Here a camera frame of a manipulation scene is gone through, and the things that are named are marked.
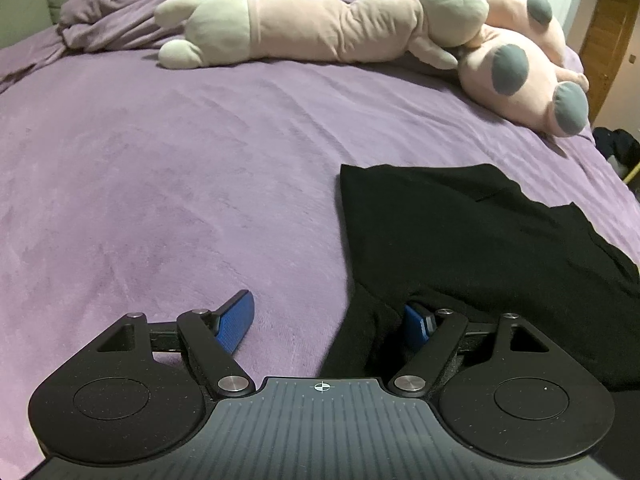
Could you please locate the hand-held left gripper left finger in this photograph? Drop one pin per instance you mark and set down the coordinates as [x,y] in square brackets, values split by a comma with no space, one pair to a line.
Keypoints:
[234,321]

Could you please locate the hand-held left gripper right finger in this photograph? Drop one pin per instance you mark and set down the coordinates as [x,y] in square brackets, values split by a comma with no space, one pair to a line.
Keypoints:
[414,329]

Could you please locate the black garment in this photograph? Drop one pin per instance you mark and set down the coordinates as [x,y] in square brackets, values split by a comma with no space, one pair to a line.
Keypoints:
[450,240]

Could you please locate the dark clothes pile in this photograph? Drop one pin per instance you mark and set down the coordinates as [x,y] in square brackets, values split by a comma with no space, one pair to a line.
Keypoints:
[620,147]

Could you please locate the purple bed blanket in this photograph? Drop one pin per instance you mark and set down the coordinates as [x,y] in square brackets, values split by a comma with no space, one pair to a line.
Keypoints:
[165,170]

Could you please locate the pink plush toy grey spots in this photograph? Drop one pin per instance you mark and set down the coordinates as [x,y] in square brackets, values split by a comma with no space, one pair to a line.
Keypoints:
[525,85]

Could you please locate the yellow-legged side table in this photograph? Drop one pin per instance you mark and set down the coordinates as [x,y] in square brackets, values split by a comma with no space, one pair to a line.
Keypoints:
[633,171]

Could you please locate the long beige pink plush toy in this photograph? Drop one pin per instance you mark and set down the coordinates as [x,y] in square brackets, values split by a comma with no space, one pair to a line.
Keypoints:
[300,22]

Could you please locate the crumpled purple blanket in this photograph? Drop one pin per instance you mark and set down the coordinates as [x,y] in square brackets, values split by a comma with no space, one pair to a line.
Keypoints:
[115,15]

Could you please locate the wooden door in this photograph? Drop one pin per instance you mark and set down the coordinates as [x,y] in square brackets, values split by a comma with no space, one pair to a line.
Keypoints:
[615,35]

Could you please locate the green padded headboard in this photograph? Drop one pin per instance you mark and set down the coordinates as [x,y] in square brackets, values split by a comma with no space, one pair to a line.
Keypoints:
[25,0]

